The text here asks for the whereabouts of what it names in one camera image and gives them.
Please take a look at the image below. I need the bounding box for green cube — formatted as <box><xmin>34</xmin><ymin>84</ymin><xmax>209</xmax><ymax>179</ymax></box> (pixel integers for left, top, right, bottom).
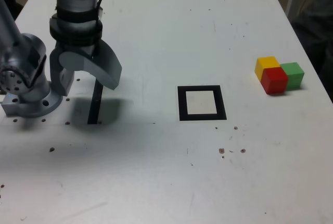
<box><xmin>280</xmin><ymin>61</ymin><xmax>305</xmax><ymax>90</ymax></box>

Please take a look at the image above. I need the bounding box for red cube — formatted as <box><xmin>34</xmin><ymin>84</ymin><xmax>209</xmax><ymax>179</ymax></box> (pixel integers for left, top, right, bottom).
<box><xmin>261</xmin><ymin>67</ymin><xmax>289</xmax><ymax>95</ymax></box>

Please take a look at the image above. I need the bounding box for black tape strip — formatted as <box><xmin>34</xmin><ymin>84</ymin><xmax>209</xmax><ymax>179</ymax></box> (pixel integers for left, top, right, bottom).
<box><xmin>87</xmin><ymin>78</ymin><xmax>104</xmax><ymax>125</ymax></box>

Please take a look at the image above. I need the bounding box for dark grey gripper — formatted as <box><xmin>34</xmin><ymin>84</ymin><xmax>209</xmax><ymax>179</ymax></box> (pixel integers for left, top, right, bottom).
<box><xmin>49</xmin><ymin>39</ymin><xmax>123</xmax><ymax>97</ymax></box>

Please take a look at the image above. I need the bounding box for yellow cube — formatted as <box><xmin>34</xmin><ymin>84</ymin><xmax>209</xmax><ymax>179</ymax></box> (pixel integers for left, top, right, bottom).
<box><xmin>254</xmin><ymin>56</ymin><xmax>281</xmax><ymax>81</ymax></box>

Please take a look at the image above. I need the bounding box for black tape square outline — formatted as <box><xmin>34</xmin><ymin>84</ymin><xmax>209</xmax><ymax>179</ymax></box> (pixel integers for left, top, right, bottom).
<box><xmin>177</xmin><ymin>85</ymin><xmax>227</xmax><ymax>122</ymax></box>

